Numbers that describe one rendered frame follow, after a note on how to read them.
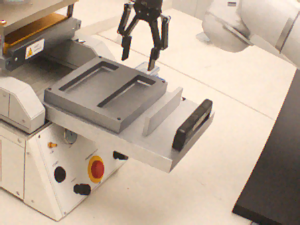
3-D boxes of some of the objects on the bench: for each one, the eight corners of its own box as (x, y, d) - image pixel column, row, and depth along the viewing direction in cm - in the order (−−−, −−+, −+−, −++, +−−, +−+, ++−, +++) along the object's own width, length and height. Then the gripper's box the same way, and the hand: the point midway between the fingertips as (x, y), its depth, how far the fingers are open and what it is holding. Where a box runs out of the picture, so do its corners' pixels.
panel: (62, 217, 110) (35, 135, 105) (131, 154, 134) (113, 79, 128) (70, 217, 109) (42, 135, 104) (138, 154, 133) (120, 78, 127)
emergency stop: (91, 181, 120) (86, 165, 119) (100, 173, 123) (96, 157, 122) (97, 181, 119) (92, 165, 118) (106, 173, 122) (102, 157, 121)
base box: (-101, 122, 128) (-105, 65, 120) (-19, 72, 158) (-15, 20, 149) (57, 223, 109) (63, 157, 100) (141, 145, 138) (155, 84, 130)
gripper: (111, -17, 149) (99, 56, 160) (179, 5, 141) (164, 82, 153) (124, -22, 155) (112, 48, 166) (189, 0, 147) (175, 73, 159)
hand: (138, 55), depth 158 cm, fingers open, 8 cm apart
